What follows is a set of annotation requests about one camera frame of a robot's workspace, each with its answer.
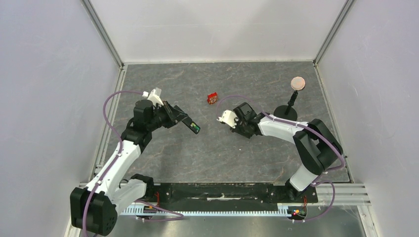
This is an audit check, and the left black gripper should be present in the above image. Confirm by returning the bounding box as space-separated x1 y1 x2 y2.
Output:
147 100 188 131

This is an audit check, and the green battery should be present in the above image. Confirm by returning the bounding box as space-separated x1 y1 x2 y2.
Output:
191 123 200 130

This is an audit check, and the black remote control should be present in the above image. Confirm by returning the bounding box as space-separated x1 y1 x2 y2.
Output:
182 116 201 134

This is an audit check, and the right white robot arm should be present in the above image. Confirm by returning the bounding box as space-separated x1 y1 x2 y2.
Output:
222 102 345 201

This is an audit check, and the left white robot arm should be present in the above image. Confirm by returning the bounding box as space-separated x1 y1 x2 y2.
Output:
70 99 200 236

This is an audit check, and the red owl toy block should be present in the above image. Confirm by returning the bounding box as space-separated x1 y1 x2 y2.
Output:
207 92 218 105

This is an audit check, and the black stand with round disc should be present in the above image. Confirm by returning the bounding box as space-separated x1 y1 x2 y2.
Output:
274 77 306 121

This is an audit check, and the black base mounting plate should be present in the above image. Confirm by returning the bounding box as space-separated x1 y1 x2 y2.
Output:
142 182 318 212

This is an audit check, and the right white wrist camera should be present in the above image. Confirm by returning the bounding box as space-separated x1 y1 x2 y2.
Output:
217 110 239 128

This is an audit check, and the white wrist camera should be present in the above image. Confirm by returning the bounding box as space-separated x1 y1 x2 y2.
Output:
142 87 163 106
217 110 239 128

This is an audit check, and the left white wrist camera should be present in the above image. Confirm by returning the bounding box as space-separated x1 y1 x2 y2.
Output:
142 87 163 106

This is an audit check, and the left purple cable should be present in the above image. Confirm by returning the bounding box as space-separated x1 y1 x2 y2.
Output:
81 91 185 237

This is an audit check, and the purple cable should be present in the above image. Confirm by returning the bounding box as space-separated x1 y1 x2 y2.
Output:
216 95 346 223
81 91 185 237

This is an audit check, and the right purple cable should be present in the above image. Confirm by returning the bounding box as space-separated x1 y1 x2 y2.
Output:
216 95 346 223

